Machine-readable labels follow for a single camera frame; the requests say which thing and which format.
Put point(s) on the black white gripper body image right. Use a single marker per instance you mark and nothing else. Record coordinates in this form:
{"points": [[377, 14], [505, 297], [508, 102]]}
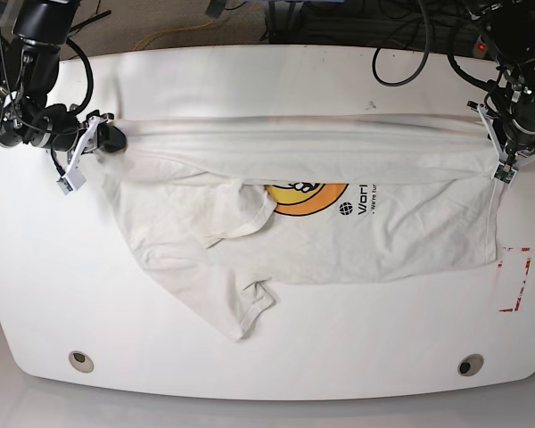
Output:
{"points": [[510, 121]]}

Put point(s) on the black white gripper body image left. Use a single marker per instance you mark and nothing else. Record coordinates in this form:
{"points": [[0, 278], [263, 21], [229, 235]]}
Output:
{"points": [[56, 129]]}

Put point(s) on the white T-shirt with yellow print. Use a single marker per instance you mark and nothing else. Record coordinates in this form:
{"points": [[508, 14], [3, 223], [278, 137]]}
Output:
{"points": [[213, 209]]}

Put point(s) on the red tape rectangle marking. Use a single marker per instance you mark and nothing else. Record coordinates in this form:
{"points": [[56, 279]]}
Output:
{"points": [[511, 279]]}

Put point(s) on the left table grommet hole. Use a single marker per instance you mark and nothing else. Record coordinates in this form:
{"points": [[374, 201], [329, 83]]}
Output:
{"points": [[81, 362]]}

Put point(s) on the table grommet hole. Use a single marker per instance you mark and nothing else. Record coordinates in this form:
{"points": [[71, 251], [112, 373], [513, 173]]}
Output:
{"points": [[81, 362], [470, 365]]}

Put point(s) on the right table grommet hole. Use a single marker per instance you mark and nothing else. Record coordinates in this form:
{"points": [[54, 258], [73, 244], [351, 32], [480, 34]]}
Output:
{"points": [[470, 365]]}

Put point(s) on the wrist camera module image left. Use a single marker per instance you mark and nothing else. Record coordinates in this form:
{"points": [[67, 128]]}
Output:
{"points": [[71, 181]]}

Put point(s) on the wrist camera module image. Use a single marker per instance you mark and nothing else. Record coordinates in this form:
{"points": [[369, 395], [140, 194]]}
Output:
{"points": [[71, 181], [505, 173]]}

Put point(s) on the wrist camera module image right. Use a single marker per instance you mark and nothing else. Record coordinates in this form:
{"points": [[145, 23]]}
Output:
{"points": [[505, 173]]}

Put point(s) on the black power strip red switch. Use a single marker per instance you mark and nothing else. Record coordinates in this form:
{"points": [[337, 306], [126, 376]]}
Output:
{"points": [[481, 46]]}

